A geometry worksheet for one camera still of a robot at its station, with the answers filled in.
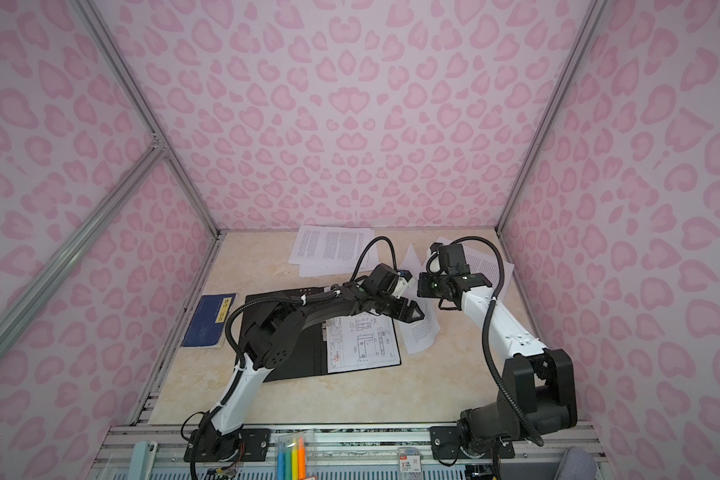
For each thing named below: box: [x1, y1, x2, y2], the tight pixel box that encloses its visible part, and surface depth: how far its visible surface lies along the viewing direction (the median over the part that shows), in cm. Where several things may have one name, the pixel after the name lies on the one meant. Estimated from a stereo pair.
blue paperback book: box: [181, 293, 236, 348], surface depth 97 cm
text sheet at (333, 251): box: [288, 225, 379, 278], surface depth 116 cm
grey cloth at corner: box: [554, 446, 598, 480], surface depth 69 cm
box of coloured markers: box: [275, 431, 307, 480], surface depth 72 cm
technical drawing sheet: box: [326, 310, 401, 373], surface depth 91 cm
